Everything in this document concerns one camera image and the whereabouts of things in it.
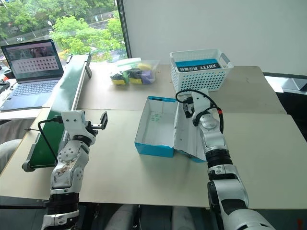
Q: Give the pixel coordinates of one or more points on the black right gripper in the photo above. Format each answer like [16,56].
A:
[188,110]

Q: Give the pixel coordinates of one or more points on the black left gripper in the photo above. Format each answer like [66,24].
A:
[90,129]

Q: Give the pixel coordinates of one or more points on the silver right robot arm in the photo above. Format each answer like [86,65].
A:
[217,153]

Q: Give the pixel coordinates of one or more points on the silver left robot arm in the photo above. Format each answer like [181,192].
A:
[68,167]

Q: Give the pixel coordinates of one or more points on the blue cardboard box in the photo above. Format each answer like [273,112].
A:
[156,129]

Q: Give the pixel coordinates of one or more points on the blue packet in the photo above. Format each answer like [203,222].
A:
[197,65]

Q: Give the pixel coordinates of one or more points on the green conveyor belt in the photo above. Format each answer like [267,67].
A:
[61,103]

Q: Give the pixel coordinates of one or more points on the white perforated plastic basket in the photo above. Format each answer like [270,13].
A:
[199,76]

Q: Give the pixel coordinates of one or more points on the clear bin of toys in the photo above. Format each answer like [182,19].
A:
[134,74]

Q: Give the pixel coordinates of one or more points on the open laptop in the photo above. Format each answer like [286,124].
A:
[31,79]

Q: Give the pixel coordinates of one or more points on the dark rounded shape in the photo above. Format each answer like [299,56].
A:
[124,216]

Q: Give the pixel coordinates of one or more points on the grey rounded shape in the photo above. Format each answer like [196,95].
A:
[8,153]

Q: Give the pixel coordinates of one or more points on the grey slanted panel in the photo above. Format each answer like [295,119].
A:
[295,84]

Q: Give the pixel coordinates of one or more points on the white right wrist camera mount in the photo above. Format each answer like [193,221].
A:
[200,100]

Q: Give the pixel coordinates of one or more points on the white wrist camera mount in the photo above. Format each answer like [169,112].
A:
[73,119]
[200,100]

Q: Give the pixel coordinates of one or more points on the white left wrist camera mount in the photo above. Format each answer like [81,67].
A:
[73,119]

